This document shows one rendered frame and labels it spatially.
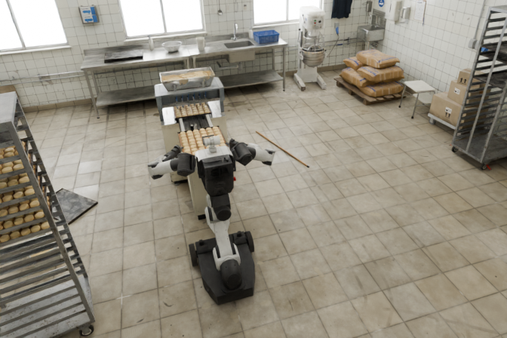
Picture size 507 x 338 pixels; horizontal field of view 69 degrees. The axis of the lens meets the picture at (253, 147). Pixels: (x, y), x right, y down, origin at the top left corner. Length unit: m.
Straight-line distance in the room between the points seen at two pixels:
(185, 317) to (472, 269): 2.49
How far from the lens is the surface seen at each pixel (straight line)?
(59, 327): 3.35
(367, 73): 6.46
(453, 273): 3.79
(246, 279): 3.20
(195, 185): 3.70
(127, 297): 3.51
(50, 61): 7.20
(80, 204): 4.66
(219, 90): 4.02
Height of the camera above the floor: 2.63
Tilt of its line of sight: 31 degrees down
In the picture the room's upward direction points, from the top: 2 degrees counter-clockwise
